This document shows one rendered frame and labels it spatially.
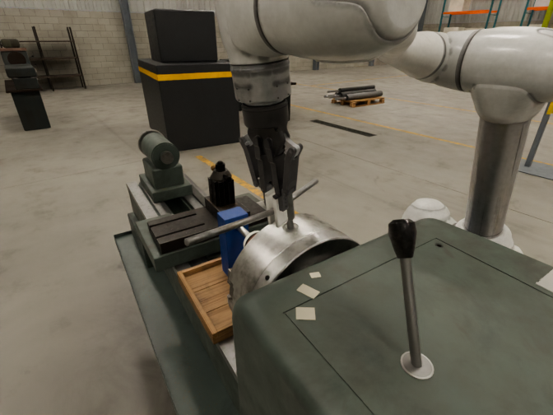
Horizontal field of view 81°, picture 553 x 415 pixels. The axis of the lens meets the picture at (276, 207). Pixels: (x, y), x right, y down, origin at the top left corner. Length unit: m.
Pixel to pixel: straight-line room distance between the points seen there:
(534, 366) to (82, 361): 2.08
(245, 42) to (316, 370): 0.41
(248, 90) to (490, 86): 0.54
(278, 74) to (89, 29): 14.16
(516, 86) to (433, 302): 0.49
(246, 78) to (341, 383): 0.41
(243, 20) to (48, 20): 14.03
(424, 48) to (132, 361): 1.97
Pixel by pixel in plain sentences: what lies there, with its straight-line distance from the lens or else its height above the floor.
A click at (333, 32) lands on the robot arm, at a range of 0.36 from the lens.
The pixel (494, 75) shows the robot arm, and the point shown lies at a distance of 0.84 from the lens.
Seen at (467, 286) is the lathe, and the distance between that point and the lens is 0.58.
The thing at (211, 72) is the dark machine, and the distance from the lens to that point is 5.33.
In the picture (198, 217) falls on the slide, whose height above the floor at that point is 0.97.
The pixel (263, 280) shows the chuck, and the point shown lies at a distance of 0.63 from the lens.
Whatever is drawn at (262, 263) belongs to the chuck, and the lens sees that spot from 0.64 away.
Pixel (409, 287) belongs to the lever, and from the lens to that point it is 0.41.
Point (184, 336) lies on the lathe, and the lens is 1.43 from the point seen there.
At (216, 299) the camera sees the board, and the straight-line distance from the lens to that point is 1.04.
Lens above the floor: 1.59
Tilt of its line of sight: 28 degrees down
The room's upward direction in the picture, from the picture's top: straight up
